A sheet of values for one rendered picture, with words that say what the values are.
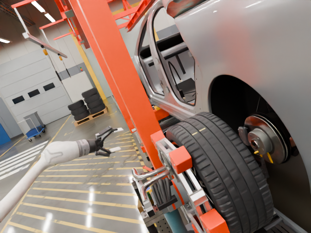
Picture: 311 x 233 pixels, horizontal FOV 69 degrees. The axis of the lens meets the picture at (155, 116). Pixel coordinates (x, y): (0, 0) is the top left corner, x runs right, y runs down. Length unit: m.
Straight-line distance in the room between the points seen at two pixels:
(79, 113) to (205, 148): 8.72
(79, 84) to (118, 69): 10.62
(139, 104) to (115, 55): 0.36
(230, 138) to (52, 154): 0.84
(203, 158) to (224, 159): 0.08
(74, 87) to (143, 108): 10.67
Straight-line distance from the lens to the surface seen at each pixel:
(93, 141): 1.30
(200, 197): 1.02
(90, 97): 9.41
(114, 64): 1.55
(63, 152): 1.23
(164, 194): 1.04
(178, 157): 0.97
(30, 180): 1.34
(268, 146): 1.45
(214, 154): 1.01
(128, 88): 1.56
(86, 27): 3.53
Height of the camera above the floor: 1.58
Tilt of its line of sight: 15 degrees down
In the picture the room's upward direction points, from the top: 23 degrees counter-clockwise
